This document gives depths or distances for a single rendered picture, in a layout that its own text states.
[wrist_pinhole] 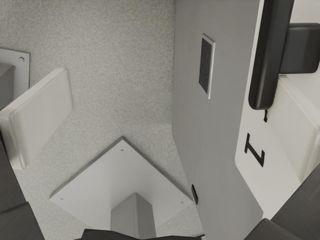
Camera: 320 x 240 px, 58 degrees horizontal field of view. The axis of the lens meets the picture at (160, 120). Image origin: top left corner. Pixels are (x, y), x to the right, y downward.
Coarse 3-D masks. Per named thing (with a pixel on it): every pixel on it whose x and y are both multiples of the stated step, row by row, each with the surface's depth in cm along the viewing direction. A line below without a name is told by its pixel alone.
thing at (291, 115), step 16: (288, 80) 17; (288, 96) 15; (304, 96) 15; (272, 112) 18; (288, 112) 15; (304, 112) 13; (272, 128) 18; (288, 128) 15; (304, 128) 13; (288, 144) 15; (304, 144) 13; (304, 160) 13; (304, 176) 13
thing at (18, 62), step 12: (0, 48) 99; (0, 60) 100; (12, 60) 101; (24, 60) 101; (0, 72) 93; (12, 72) 101; (24, 72) 103; (0, 84) 91; (12, 84) 103; (24, 84) 105; (0, 96) 93; (12, 96) 106; (0, 108) 94
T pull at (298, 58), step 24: (264, 0) 16; (288, 0) 15; (264, 24) 16; (288, 24) 15; (312, 24) 16; (264, 48) 16; (288, 48) 16; (312, 48) 16; (264, 72) 16; (288, 72) 17; (312, 72) 17; (264, 96) 17
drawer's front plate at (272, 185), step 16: (304, 0) 18; (304, 16) 18; (256, 32) 24; (304, 80) 18; (256, 112) 25; (240, 128) 29; (256, 128) 25; (240, 144) 29; (256, 144) 26; (272, 144) 23; (240, 160) 29; (256, 160) 26; (272, 160) 23; (288, 160) 21; (256, 176) 26; (272, 176) 23; (288, 176) 21; (256, 192) 26; (272, 192) 23; (288, 192) 21; (272, 208) 23
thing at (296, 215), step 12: (312, 180) 9; (300, 192) 9; (312, 192) 9; (288, 204) 8; (300, 204) 8; (312, 204) 8; (276, 216) 8; (288, 216) 8; (300, 216) 8; (312, 216) 8; (264, 228) 7; (276, 228) 7; (288, 228) 8; (300, 228) 8; (312, 228) 8
